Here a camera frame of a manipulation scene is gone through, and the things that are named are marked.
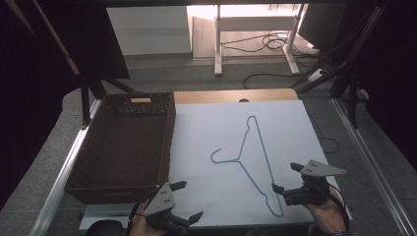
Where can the white power strip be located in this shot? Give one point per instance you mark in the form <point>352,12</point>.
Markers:
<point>316,74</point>

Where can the person's right hand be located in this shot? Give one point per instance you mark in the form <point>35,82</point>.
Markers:
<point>327,216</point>

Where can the person's left hand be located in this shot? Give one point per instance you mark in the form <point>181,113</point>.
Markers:
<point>141,227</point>

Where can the wooden pole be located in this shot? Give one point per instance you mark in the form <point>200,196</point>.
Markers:
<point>55,36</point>

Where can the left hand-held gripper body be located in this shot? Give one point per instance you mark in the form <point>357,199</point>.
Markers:
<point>161,200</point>

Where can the dark monitor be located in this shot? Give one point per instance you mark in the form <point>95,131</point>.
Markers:
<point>319,26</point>

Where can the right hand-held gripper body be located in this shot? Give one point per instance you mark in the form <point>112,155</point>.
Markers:
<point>311,190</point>

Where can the white desk frame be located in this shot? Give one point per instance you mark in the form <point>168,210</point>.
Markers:
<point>218,39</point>

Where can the aluminium rail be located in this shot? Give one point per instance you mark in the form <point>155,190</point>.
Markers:
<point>62,177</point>
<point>370,164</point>

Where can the white sheet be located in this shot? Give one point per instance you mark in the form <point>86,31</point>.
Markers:
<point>203,131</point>

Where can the brown woven basket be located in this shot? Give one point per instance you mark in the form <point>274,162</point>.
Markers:
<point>128,147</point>

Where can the black metal stand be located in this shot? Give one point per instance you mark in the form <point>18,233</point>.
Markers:
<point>86,98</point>
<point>353,98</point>

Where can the dark rounded object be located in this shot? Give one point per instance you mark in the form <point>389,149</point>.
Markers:
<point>105,228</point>

